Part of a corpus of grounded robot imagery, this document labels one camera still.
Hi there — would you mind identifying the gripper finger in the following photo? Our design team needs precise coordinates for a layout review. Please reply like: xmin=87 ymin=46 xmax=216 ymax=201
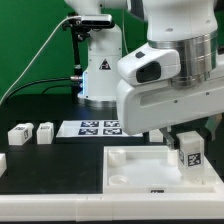
xmin=205 ymin=113 xmax=222 ymax=140
xmin=161 ymin=127 xmax=176 ymax=150

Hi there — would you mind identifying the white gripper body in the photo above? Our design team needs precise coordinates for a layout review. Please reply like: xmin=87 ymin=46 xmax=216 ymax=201
xmin=117 ymin=77 xmax=224 ymax=135

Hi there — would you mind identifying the white square table top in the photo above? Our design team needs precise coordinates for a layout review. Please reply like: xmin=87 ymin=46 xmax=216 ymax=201
xmin=103 ymin=146 xmax=224 ymax=194

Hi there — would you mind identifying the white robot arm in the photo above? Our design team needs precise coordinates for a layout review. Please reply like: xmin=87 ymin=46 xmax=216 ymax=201
xmin=64 ymin=0 xmax=224 ymax=135

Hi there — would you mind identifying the white L-shaped obstacle fence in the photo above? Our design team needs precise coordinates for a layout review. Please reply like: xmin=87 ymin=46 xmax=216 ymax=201
xmin=0 ymin=189 xmax=224 ymax=222

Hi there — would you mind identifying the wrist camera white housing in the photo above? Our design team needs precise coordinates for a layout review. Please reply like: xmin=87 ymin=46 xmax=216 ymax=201
xmin=117 ymin=44 xmax=181 ymax=86

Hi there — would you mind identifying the black cable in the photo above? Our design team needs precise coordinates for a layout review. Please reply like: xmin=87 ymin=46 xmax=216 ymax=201
xmin=0 ymin=76 xmax=83 ymax=101

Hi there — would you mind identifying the white marker base plate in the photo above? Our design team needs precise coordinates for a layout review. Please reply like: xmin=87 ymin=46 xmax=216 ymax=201
xmin=55 ymin=119 xmax=144 ymax=139

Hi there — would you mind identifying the black camera on stand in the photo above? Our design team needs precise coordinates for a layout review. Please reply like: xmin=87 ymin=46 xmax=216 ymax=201
xmin=62 ymin=13 xmax=114 ymax=101

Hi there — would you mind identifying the white camera cable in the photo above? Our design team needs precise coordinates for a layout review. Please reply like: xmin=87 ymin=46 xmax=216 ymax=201
xmin=0 ymin=14 xmax=82 ymax=103

